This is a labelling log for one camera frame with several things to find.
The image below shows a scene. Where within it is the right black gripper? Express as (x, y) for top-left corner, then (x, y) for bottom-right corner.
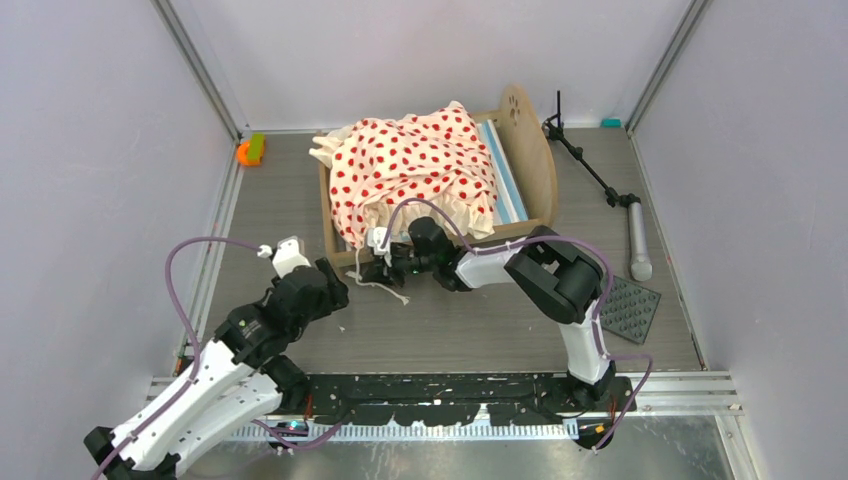
(364, 242), (438, 288)

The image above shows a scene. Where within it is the blue striped mattress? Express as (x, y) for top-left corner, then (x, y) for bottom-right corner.
(477, 119), (530, 226)

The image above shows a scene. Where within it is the strawberry print ruffled blanket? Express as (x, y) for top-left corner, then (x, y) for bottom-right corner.
(310, 103), (512, 306)

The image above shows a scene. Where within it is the wooden pet bed frame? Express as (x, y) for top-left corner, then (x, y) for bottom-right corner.
(309, 84), (558, 268)

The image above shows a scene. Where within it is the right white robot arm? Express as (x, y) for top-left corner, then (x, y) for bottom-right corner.
(360, 217), (616, 411)

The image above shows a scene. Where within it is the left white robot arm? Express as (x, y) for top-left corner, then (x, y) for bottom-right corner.
(84, 236), (349, 479)

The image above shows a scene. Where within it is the orange green toy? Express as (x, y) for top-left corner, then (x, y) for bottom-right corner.
(236, 133), (266, 167)

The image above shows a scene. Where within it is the black perforated pad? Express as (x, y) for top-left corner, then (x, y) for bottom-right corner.
(600, 276), (662, 345)

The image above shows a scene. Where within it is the black tripod stand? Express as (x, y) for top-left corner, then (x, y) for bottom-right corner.
(541, 89), (654, 283)

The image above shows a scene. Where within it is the teal small block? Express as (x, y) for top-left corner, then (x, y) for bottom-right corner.
(600, 118), (623, 129)

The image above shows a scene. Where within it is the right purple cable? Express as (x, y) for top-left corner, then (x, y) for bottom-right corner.
(377, 198), (654, 432)

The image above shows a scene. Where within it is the purple cable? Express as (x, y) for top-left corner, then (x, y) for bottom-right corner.
(377, 198), (654, 432)
(92, 236), (286, 480)

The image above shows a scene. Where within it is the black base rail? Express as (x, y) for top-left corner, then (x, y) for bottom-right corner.
(139, 371), (744, 445)

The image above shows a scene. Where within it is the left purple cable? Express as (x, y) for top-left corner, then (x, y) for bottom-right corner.
(92, 236), (286, 480)

